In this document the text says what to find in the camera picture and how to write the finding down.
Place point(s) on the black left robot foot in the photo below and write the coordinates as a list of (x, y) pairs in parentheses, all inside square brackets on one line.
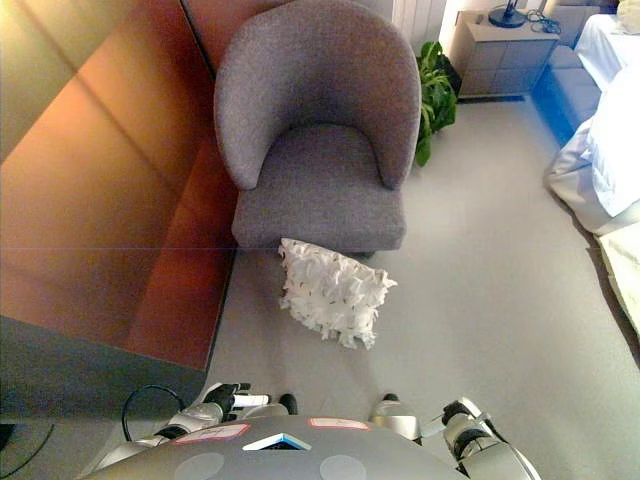
[(289, 402)]

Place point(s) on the beige nightstand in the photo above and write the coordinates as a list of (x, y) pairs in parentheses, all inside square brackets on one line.
[(505, 60)]

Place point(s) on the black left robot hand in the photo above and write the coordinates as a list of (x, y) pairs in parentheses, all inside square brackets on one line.
[(225, 397)]

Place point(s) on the black lamp base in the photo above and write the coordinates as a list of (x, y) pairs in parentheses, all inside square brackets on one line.
[(506, 17)]

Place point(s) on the silver left robot leg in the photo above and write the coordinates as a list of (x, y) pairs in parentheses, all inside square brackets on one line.
[(265, 410)]

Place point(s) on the white ruffled pillow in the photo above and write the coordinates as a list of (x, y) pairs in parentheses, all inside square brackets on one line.
[(330, 295)]

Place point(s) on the black right robot foot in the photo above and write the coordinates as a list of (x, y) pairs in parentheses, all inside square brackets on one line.
[(391, 398)]

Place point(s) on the black robot foot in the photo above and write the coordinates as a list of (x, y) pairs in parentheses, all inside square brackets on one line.
[(391, 398), (289, 402)]

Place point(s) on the silver robot torso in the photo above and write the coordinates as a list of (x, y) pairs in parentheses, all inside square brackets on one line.
[(280, 455)]

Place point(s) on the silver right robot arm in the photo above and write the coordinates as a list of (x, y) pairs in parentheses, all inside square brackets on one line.
[(490, 450)]

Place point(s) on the green potted plant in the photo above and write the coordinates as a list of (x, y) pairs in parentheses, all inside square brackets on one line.
[(436, 100)]

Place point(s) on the grey upholstered bench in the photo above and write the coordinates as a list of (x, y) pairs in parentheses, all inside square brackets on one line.
[(567, 82)]

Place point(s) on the silver robot leg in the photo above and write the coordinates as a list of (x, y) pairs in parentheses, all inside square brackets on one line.
[(265, 410), (397, 420)]

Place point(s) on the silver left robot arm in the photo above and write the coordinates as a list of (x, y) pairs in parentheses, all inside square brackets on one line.
[(190, 420)]

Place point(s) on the silver right robot leg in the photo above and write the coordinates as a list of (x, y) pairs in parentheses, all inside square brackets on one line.
[(397, 420)]

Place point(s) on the cream bed pillow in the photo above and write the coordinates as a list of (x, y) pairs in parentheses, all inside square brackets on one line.
[(630, 15)]

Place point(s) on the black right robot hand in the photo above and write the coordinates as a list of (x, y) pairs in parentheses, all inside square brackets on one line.
[(460, 410)]

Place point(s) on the brown wooden desk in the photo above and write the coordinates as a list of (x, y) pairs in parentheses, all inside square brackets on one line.
[(105, 200)]

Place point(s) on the white radiator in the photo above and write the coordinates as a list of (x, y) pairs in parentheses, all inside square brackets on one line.
[(417, 17)]

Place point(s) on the grey fabric armchair sofa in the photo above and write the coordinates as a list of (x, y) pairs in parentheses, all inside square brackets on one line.
[(320, 195)]

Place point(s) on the white bed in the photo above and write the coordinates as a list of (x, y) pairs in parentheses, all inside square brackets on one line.
[(600, 150)]

